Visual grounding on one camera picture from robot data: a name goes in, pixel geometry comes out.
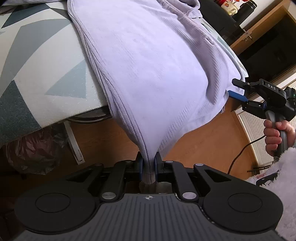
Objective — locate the wooden cabinet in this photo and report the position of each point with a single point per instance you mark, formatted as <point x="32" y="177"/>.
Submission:
<point x="266" y="23"/>

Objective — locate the person's right hand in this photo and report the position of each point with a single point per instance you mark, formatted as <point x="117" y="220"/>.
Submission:
<point x="271" y="139"/>

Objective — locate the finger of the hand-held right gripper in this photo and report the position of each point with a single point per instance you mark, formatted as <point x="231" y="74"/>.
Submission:
<point x="240" y="83"/>
<point x="237" y="95"/>

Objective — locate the white slatted panel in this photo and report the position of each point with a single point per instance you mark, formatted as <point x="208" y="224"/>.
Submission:
<point x="254" y="136"/>

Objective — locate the lilac fleece robe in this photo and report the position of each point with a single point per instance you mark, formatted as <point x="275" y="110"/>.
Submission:
<point x="150" y="81"/>

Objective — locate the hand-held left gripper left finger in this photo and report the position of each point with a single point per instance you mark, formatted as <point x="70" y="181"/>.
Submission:
<point x="139" y="168"/>

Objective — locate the black bottle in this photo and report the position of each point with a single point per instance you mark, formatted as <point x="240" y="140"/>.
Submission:
<point x="247" y="9"/>

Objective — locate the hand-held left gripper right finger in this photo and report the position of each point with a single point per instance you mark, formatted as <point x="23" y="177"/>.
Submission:
<point x="156" y="168"/>

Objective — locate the dark trash bag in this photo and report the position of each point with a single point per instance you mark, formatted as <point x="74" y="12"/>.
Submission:
<point x="34" y="153"/>

